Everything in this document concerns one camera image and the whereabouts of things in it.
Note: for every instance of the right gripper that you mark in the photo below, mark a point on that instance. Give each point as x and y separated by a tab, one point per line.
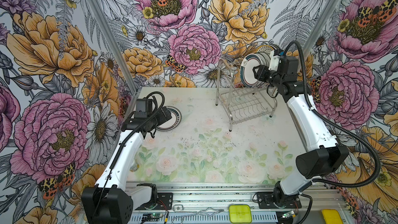
261	72

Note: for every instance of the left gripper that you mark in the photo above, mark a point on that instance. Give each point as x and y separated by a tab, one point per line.
162	117

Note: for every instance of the white plate green rim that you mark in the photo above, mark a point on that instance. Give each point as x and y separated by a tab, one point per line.
173	119

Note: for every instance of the metal wire dish rack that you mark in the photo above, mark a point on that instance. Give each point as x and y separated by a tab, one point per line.
239	102

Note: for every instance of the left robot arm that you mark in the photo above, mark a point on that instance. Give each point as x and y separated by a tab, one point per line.
107	201

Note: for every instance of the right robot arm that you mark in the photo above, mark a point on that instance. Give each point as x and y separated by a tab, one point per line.
323	153

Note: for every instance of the yellow patterned plate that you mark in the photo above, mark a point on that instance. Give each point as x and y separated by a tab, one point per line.
268	48

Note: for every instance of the small white bottle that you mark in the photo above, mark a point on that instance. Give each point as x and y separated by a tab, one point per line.
134	166

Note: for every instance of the small circuit board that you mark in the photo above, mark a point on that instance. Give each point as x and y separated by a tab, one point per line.
152	217

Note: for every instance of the green square button box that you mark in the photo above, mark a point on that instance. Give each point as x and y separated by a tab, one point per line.
240	214

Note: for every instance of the yellow box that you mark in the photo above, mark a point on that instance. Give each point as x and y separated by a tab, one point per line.
331	216

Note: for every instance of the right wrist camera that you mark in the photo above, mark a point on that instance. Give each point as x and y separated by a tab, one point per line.
275	59

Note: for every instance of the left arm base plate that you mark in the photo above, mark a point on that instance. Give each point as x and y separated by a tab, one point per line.
165	198

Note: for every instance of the metal wire hook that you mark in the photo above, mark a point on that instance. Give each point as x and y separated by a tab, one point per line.
209	212

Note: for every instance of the aluminium front rail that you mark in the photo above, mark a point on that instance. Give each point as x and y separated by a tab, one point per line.
192	197

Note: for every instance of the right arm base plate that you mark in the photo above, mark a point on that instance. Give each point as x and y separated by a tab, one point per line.
267	200

